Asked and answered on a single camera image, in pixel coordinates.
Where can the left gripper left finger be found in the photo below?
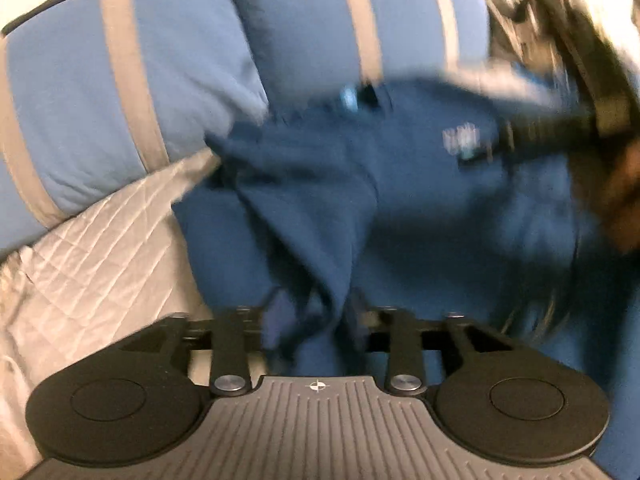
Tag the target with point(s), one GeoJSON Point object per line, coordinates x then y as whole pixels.
{"type": "Point", "coordinates": [237, 357]}

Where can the black bag with straps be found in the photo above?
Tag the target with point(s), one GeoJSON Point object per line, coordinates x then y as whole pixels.
{"type": "Point", "coordinates": [589, 46]}

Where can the blue striped pillow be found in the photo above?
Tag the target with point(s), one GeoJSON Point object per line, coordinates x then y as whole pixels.
{"type": "Point", "coordinates": [306, 49]}
{"type": "Point", "coordinates": [96, 94]}

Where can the right blue striped pillow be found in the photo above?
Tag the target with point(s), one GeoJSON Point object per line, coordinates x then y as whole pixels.
{"type": "Point", "coordinates": [306, 49]}

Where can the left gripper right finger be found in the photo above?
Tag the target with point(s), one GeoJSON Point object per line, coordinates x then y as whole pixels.
{"type": "Point", "coordinates": [388, 330]}

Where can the dark blue sweatshirt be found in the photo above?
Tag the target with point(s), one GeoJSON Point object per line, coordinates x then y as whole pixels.
{"type": "Point", "coordinates": [364, 199]}

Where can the grey quilted bedspread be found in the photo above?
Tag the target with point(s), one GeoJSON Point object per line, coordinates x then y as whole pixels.
{"type": "Point", "coordinates": [118, 266]}

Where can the left blue striped pillow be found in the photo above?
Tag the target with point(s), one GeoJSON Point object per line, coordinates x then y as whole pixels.
{"type": "Point", "coordinates": [96, 94]}

